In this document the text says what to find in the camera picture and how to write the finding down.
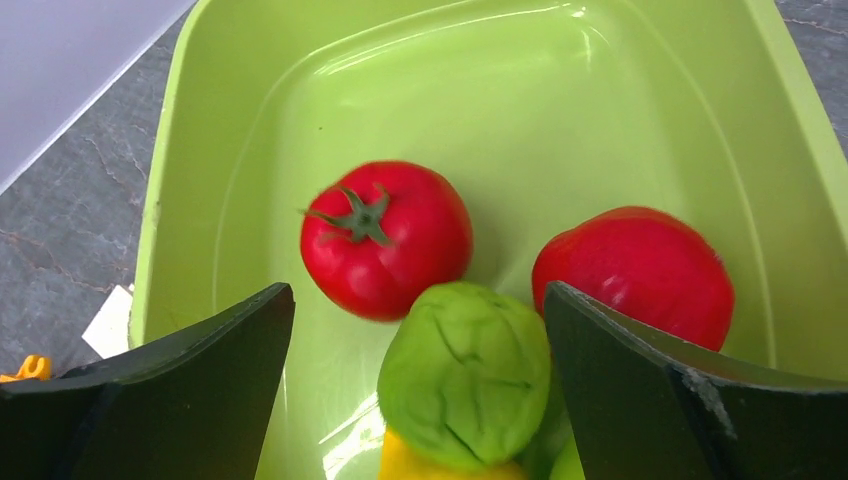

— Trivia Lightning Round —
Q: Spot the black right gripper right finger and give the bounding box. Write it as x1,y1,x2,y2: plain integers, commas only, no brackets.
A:
544,282,847,479

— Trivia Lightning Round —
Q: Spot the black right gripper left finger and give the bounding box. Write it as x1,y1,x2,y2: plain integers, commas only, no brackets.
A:
1,283,295,479

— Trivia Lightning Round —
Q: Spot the green fake cabbage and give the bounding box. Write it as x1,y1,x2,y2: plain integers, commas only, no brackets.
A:
376,281,552,472

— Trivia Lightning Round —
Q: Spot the red fake pomegranate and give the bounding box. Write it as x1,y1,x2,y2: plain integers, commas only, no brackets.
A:
531,206,735,352

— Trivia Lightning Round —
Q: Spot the red fake tomato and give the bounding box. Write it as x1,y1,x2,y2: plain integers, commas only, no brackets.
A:
299,159,474,322

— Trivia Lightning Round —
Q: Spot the white toy brick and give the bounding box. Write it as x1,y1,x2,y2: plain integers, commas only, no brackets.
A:
81,284,134,359

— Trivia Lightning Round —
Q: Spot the orange small toy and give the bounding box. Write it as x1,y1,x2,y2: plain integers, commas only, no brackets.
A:
0,354,52,383

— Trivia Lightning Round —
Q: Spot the green plastic basin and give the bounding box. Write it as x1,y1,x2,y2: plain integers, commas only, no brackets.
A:
130,1,847,479

